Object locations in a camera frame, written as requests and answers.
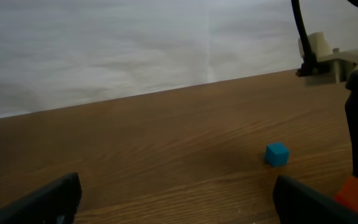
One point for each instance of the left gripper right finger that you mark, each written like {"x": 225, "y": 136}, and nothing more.
{"x": 303, "y": 205}

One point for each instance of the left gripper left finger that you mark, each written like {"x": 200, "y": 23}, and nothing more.
{"x": 48, "y": 202}

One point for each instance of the blue cube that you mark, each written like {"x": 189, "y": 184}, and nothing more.
{"x": 277, "y": 154}

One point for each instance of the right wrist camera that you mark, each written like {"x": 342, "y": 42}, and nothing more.
{"x": 322, "y": 46}

